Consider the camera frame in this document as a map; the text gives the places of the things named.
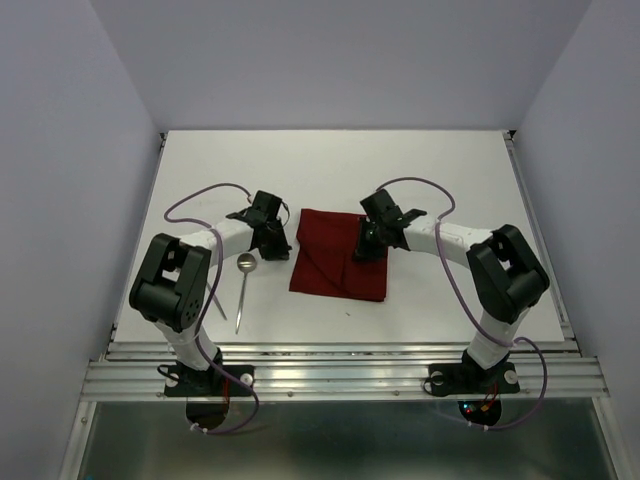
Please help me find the dark red cloth napkin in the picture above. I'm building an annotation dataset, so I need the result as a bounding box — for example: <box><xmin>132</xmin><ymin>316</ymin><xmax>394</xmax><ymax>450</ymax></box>
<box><xmin>289</xmin><ymin>208</ymin><xmax>388</xmax><ymax>302</ymax></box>

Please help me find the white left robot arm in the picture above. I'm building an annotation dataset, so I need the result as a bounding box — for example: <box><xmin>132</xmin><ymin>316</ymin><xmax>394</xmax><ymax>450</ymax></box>
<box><xmin>129</xmin><ymin>191</ymin><xmax>291</xmax><ymax>394</ymax></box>

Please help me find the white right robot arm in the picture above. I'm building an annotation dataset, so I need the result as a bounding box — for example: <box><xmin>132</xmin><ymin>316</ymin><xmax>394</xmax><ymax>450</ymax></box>
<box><xmin>353</xmin><ymin>188</ymin><xmax>550</xmax><ymax>390</ymax></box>

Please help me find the silver metal spoon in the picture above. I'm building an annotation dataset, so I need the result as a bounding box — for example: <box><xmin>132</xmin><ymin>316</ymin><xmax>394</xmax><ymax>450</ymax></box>
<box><xmin>235</xmin><ymin>252</ymin><xmax>257</xmax><ymax>334</ymax></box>

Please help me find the aluminium right side rail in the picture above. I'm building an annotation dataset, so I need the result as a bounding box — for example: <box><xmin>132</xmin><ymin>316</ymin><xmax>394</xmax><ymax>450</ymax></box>
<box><xmin>501</xmin><ymin>130</ymin><xmax>582</xmax><ymax>354</ymax></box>

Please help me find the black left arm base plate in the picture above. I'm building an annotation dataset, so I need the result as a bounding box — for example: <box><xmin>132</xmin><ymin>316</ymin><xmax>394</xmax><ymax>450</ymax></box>
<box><xmin>156</xmin><ymin>363</ymin><xmax>251</xmax><ymax>398</ymax></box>

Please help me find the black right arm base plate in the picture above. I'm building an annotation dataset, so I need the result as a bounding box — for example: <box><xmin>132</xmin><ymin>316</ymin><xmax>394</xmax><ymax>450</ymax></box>
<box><xmin>422</xmin><ymin>362</ymin><xmax>520</xmax><ymax>397</ymax></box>

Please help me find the aluminium front frame rail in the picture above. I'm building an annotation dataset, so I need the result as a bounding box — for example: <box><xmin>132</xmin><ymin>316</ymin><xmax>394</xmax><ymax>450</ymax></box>
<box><xmin>81</xmin><ymin>340</ymin><xmax>609</xmax><ymax>402</ymax></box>

